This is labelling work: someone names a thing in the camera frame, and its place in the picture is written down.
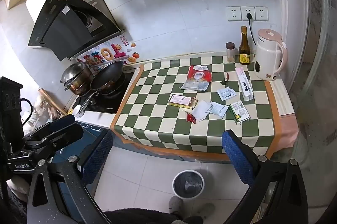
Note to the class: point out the colourful wall stickers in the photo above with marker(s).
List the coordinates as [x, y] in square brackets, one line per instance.
[121, 48]

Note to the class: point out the long white pink box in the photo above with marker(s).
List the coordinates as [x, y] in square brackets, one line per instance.
[246, 88]

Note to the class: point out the grey slipper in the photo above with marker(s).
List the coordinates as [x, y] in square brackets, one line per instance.
[176, 205]
[206, 210]

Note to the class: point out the brown sauce bottle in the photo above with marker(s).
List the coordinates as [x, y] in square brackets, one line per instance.
[244, 48]

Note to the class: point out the white round trash bin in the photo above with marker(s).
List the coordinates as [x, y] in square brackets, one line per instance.
[188, 184]

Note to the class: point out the green white checkered tablecloth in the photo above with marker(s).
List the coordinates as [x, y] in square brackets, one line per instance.
[146, 120]

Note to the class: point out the white printed sachet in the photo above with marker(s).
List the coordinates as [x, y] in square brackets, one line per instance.
[217, 109]

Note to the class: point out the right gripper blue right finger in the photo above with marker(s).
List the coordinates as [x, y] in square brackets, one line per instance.
[241, 156]

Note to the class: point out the black frying pan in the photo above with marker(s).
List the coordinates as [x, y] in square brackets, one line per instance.
[106, 81]

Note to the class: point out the steel pot with lid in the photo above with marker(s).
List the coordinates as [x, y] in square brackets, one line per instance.
[77, 78]

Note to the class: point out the red snack bag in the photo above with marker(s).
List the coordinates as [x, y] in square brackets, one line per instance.
[198, 78]

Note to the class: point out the white pink electric kettle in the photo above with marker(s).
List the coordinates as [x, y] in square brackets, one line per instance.
[271, 55]

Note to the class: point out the white wrapper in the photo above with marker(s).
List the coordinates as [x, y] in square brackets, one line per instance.
[199, 112]

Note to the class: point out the green white small box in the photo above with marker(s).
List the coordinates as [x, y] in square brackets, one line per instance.
[239, 111]

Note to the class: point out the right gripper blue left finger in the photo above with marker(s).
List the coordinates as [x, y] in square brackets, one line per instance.
[92, 158]

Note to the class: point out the white paper sachet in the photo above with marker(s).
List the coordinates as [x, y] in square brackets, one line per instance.
[226, 93]

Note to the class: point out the black induction stove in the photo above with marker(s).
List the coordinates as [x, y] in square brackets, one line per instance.
[103, 102]

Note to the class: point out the right grey slipper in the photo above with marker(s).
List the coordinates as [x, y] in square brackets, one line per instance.
[206, 210]

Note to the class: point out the white wall socket strip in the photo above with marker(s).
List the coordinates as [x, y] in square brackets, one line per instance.
[240, 13]

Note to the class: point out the pink yellow snack packet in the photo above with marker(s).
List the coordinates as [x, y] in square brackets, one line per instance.
[183, 101]

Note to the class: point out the person's black trouser legs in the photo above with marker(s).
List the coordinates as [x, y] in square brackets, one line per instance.
[137, 215]

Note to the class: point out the small spice jar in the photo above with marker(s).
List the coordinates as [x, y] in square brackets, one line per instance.
[230, 51]

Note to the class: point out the left grey slipper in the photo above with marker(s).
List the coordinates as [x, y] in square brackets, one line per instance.
[176, 205]

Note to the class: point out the black range hood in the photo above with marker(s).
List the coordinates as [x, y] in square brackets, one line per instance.
[71, 27]

